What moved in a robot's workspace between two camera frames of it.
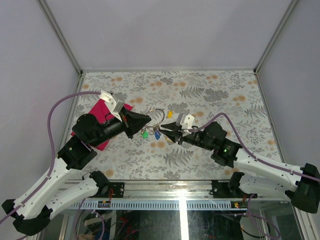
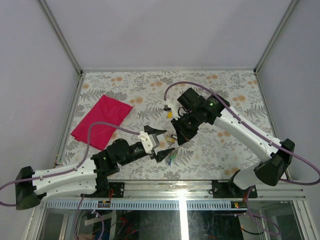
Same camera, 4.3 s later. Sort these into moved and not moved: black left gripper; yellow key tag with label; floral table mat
Moved: black left gripper
Not moved: floral table mat; yellow key tag with label
